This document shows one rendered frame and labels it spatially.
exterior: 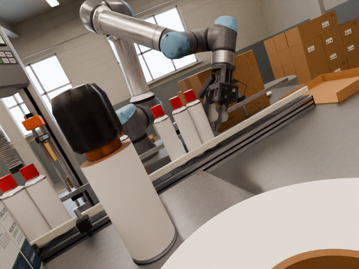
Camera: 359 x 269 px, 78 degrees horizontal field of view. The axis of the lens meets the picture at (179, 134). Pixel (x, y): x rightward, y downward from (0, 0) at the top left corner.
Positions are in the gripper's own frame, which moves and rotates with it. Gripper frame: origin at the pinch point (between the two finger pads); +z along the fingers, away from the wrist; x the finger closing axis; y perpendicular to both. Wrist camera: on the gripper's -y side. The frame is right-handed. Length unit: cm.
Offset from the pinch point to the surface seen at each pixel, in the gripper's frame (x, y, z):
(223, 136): 1.0, 4.7, 2.6
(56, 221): -46, 3, 28
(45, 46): -148, -544, -159
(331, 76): 67, -8, -29
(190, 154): -9.9, 4.7, 8.8
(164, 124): -18.4, 2.8, 0.3
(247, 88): 25.2, -16.7, -18.7
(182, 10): 161, -479, -295
